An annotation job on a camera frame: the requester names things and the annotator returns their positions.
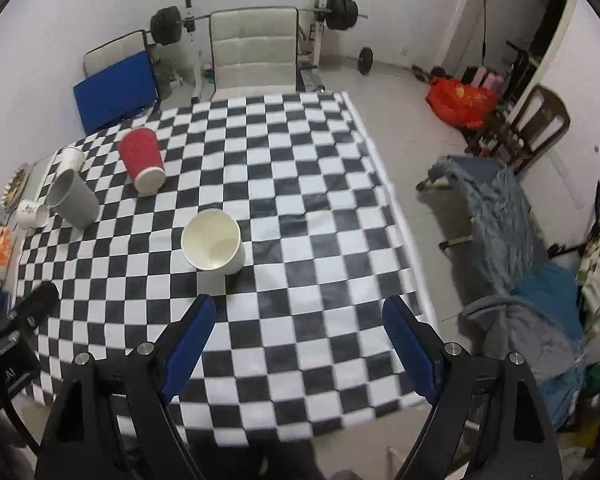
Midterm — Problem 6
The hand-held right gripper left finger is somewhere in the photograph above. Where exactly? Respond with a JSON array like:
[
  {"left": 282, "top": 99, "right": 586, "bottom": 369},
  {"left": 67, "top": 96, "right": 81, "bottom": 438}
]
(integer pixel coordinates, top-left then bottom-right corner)
[{"left": 34, "top": 294, "right": 217, "bottom": 480}]

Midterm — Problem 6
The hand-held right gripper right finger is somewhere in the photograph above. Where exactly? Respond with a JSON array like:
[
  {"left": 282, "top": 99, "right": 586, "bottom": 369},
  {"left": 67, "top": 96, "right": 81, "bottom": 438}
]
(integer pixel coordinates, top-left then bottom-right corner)
[{"left": 381, "top": 295, "right": 565, "bottom": 480}]

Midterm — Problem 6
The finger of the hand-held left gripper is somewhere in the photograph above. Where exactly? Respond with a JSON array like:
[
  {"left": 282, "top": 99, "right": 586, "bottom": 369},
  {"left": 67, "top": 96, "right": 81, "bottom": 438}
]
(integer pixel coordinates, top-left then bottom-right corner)
[{"left": 7, "top": 281, "right": 61, "bottom": 333}]

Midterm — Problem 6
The large white paper cup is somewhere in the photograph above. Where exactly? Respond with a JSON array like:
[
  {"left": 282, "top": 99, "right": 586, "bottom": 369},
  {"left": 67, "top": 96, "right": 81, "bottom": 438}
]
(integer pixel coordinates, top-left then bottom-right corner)
[{"left": 181, "top": 208, "right": 246, "bottom": 276}]

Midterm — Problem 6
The grey plastic cup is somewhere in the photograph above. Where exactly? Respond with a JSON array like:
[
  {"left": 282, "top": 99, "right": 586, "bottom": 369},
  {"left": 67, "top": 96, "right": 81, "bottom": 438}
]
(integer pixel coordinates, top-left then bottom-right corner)
[{"left": 45, "top": 168, "right": 101, "bottom": 228}]

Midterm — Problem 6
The small white paper cup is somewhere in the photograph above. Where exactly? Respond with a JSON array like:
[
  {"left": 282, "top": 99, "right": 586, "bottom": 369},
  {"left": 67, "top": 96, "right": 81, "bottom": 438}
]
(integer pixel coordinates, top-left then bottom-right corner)
[{"left": 55, "top": 146, "right": 87, "bottom": 175}]

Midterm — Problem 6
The red paper cup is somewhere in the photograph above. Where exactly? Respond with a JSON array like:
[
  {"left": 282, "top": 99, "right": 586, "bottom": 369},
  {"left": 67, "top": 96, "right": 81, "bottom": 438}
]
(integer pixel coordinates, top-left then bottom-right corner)
[{"left": 118, "top": 127, "right": 167, "bottom": 195}]

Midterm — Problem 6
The white printed mug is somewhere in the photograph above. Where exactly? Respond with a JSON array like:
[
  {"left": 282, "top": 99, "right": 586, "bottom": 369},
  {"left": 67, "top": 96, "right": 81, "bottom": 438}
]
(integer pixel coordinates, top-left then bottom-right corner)
[{"left": 16, "top": 199, "right": 50, "bottom": 231}]

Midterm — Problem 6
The grey cloth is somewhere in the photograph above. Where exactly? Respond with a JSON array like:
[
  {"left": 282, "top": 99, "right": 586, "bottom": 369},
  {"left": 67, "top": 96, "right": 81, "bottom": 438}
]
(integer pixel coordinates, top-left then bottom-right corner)
[{"left": 460, "top": 295, "right": 578, "bottom": 386}]

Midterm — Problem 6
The plate of food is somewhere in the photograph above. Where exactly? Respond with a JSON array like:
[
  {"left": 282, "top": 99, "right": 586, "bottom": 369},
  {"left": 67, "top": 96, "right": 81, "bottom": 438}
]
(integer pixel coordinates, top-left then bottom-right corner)
[{"left": 0, "top": 162, "right": 32, "bottom": 207}]

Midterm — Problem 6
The blue cloth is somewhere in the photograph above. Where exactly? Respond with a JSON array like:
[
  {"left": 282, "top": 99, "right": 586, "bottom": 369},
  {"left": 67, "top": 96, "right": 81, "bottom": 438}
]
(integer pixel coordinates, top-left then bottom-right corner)
[{"left": 510, "top": 262, "right": 588, "bottom": 431}]

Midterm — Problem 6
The grey fluffy blanket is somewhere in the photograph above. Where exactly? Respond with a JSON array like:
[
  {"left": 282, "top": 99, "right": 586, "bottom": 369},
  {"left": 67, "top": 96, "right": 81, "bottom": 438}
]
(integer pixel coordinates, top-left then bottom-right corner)
[{"left": 428, "top": 155, "right": 548, "bottom": 296}]

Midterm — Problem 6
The black white checkered tablecloth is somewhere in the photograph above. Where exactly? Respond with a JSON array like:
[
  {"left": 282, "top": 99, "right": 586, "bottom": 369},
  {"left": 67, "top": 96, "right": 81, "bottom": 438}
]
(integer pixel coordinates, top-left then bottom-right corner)
[{"left": 17, "top": 91, "right": 438, "bottom": 448}]

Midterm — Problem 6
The floral cloth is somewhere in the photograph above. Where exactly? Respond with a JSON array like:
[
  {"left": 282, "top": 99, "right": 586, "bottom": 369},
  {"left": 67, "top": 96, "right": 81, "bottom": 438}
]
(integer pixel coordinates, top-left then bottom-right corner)
[{"left": 579, "top": 230, "right": 600, "bottom": 333}]

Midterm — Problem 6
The blue pad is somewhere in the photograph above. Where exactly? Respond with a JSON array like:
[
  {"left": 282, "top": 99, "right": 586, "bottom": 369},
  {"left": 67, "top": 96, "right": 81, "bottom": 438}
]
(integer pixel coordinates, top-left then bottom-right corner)
[{"left": 73, "top": 50, "right": 160, "bottom": 136}]

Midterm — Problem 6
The red plastic bag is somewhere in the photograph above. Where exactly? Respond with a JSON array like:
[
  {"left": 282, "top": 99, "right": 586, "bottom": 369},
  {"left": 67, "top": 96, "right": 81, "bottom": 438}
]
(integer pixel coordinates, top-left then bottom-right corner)
[{"left": 426, "top": 77, "right": 498, "bottom": 129}]

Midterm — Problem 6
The dark wooden chair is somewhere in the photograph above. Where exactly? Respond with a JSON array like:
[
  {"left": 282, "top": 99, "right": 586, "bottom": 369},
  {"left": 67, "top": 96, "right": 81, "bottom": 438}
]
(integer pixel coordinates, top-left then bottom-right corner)
[{"left": 465, "top": 85, "right": 572, "bottom": 176}]

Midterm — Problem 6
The white padded chair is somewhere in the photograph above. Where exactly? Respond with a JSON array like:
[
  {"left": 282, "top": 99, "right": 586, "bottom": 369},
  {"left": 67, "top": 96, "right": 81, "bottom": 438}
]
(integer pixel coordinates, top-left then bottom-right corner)
[{"left": 209, "top": 6, "right": 301, "bottom": 103}]

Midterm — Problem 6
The black barbell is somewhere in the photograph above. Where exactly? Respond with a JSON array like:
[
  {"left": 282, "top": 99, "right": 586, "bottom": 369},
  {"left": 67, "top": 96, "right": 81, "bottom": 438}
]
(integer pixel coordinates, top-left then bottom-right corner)
[{"left": 150, "top": 0, "right": 370, "bottom": 46}]

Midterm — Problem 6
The metal frame chair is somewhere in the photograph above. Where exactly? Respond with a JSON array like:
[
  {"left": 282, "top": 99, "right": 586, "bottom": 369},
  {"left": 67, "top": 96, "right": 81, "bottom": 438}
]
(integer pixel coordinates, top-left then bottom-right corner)
[{"left": 83, "top": 29, "right": 162, "bottom": 116}]

